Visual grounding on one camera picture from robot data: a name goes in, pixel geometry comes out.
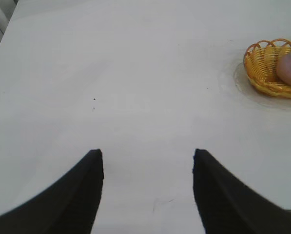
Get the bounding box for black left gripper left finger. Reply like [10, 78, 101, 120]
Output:
[0, 149, 104, 234]

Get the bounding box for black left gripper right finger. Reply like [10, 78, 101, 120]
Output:
[192, 148, 291, 234]

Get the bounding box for pink peach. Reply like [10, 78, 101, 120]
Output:
[275, 49, 291, 87]

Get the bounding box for yellow woven basket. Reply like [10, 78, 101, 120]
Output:
[243, 38, 291, 100]

